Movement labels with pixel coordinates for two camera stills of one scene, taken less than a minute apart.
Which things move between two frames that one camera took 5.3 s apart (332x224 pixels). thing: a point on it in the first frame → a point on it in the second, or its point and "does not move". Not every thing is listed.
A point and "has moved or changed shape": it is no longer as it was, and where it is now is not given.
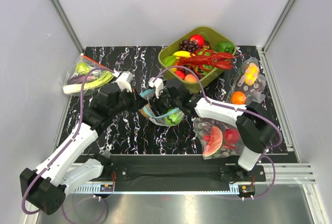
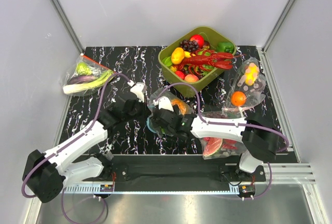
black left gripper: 141,101 → 146,112
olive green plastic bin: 205,50 does not move
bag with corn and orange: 249,84 does not move
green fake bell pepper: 225,47 does not move
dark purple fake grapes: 190,45 does not move
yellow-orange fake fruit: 144,111 has moved or changed shape
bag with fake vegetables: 94,80 does not move
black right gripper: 156,103 → 176,111
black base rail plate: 178,169 does not move
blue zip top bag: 173,117 has moved or changed shape
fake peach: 190,78 does not move
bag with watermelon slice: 216,139 does not move
